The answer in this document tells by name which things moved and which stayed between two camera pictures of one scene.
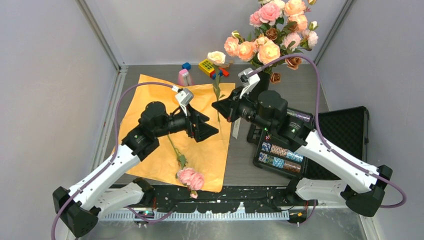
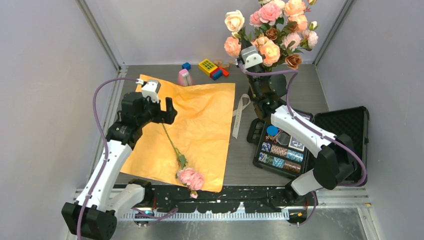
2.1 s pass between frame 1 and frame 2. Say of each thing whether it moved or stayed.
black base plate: stayed
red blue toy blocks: stayed
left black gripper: moved
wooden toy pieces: stayed
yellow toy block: stayed
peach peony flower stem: stayed
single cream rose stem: moved
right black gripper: moved
